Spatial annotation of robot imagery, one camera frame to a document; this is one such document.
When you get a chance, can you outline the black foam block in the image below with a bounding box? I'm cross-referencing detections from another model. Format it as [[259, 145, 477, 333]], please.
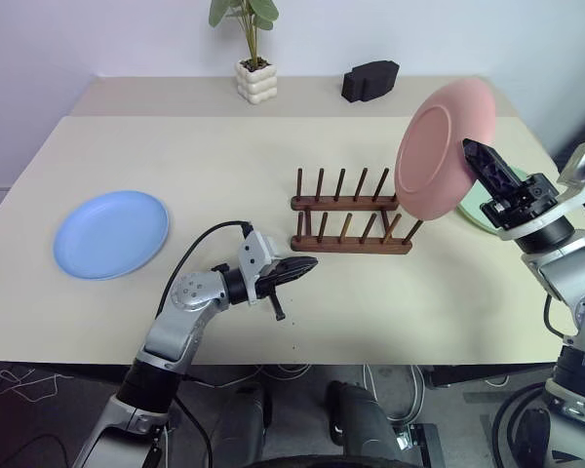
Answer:
[[341, 59, 401, 104]]

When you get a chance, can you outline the green leafy plant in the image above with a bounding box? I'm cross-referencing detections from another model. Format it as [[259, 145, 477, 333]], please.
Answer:
[[208, 0, 280, 69]]

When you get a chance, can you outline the pink plate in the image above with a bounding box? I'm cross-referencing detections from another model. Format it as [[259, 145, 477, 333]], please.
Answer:
[[393, 79, 497, 221]]

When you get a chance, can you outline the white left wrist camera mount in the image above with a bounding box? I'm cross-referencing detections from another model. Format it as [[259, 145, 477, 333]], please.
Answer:
[[237, 229, 280, 307]]

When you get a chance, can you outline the blue plate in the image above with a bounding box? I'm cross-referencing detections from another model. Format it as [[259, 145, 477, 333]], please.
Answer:
[[53, 189, 171, 282]]

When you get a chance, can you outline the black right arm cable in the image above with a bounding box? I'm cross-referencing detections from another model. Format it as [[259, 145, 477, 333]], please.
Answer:
[[544, 292, 569, 343]]

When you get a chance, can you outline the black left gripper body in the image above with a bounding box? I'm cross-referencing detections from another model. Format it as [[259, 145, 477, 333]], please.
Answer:
[[255, 272, 288, 324]]

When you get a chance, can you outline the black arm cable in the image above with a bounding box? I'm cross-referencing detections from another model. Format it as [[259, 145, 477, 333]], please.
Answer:
[[155, 220, 254, 316], [544, 292, 569, 343]]

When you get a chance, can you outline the dark rounded shape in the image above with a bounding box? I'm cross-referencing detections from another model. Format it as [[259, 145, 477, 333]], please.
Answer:
[[209, 382, 275, 468], [325, 379, 402, 468]]

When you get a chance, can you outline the white bubble plant pot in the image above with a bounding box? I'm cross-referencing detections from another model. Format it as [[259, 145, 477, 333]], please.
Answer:
[[235, 57, 279, 106]]

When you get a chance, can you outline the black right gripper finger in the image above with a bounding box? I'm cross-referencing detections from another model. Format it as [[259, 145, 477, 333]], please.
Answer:
[[461, 137, 528, 201]]

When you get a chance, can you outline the thick black hose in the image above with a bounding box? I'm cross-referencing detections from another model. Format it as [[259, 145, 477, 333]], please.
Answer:
[[495, 382, 560, 468]]

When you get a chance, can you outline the white cable bundle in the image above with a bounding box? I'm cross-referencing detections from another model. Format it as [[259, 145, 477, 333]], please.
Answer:
[[363, 364, 426, 425]]

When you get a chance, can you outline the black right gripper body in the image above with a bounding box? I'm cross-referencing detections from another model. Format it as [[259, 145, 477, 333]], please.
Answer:
[[480, 172, 561, 231]]

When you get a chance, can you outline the white thread on floor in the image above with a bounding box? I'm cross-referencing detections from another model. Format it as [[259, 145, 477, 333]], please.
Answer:
[[0, 368, 60, 407]]

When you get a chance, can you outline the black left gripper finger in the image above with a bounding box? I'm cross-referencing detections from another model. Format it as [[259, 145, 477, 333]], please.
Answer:
[[260, 262, 319, 293], [271, 255, 320, 275]]

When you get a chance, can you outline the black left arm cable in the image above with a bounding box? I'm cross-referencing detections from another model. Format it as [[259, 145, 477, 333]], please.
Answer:
[[155, 220, 254, 316]]

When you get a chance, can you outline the wooden dish rack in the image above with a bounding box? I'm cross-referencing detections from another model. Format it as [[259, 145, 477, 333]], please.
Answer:
[[290, 167, 424, 256]]

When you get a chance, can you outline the green plate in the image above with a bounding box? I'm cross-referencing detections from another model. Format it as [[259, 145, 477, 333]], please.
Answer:
[[456, 165, 530, 235]]

